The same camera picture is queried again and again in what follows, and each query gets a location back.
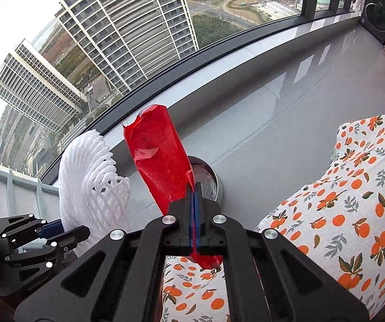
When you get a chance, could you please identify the low striped high-rise building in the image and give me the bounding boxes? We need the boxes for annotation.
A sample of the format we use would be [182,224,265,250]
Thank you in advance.
[0,38,88,135]

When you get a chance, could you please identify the round metal trash can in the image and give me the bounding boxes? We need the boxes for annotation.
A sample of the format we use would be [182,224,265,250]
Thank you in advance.
[187,156,227,213]

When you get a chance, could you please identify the orange fruit print cloth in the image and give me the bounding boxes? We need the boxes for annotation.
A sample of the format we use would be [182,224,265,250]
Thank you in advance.
[161,114,385,322]

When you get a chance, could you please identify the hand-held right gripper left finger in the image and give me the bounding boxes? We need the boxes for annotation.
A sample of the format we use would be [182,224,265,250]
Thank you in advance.
[13,183,196,322]

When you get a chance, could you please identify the tall grey high-rise building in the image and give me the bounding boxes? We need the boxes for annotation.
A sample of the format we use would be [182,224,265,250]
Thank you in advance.
[55,0,200,97]

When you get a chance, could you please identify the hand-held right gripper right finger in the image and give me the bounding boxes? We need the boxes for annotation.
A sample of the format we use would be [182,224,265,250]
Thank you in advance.
[196,183,369,322]

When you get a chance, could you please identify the white foam fruit net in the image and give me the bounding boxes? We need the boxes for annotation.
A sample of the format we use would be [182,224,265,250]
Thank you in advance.
[58,128,132,259]

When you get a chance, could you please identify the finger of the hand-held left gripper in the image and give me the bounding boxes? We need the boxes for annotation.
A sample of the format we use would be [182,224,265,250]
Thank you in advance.
[0,213,63,243]
[4,226,91,283]

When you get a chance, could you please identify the red plastic wrapper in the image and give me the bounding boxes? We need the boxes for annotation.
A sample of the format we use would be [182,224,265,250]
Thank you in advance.
[120,104,224,270]

